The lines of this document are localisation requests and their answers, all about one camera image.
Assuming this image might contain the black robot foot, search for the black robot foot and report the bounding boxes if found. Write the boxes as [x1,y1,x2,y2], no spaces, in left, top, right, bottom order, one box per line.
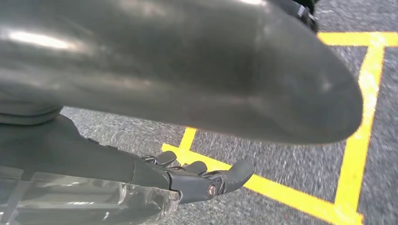
[270,0,320,34]

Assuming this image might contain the yellow floor tape square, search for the yellow floor tape square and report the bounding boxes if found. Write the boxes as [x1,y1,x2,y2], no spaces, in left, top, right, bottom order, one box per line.
[161,31,398,225]

